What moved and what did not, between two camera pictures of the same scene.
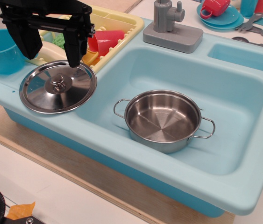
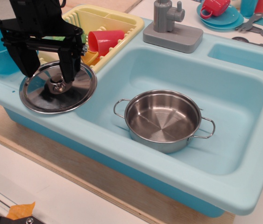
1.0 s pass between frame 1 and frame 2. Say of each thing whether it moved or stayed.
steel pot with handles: stayed
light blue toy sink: stayed
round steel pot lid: stayed
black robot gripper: moved
